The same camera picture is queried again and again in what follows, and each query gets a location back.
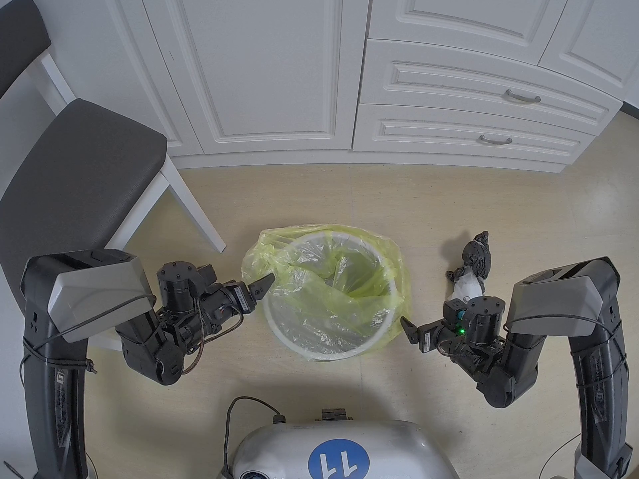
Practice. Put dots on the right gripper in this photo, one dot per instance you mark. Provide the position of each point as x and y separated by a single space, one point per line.
442 337

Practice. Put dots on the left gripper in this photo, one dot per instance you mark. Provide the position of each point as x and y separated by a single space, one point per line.
232 300

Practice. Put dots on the yellow plastic bag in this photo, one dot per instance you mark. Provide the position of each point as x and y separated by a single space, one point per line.
299 262

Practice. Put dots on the black plastic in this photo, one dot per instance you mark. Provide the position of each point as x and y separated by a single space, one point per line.
477 257

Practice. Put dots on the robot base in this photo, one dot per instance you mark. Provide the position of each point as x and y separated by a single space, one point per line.
339 447

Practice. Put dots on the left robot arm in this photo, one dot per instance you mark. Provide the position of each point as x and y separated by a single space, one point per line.
95 287

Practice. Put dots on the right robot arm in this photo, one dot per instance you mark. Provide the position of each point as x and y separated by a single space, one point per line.
554 297

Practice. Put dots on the white trash bin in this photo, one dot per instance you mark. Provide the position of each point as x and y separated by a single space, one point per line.
329 355

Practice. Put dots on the dark grey white chair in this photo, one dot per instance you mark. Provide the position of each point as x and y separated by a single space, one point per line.
85 167

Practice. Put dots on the white wardrobe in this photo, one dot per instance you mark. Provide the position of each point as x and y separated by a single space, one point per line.
279 58

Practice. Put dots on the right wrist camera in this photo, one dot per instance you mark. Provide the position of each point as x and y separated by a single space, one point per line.
453 312

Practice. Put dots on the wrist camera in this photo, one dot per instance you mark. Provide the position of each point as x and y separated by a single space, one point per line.
207 277
453 312

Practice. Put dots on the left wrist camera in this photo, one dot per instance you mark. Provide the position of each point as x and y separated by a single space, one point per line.
207 277

